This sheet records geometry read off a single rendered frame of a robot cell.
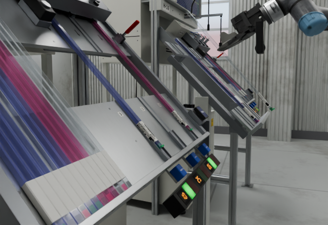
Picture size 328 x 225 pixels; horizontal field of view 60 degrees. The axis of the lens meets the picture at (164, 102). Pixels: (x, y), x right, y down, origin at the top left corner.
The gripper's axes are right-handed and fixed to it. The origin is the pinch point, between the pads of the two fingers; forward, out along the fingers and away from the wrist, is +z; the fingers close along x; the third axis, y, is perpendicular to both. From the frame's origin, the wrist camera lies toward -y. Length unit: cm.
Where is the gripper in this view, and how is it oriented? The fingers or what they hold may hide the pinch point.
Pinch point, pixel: (221, 50)
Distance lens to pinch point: 113.0
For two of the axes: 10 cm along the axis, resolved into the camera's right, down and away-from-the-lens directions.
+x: -4.1, 0.9, -9.1
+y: -4.7, -8.7, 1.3
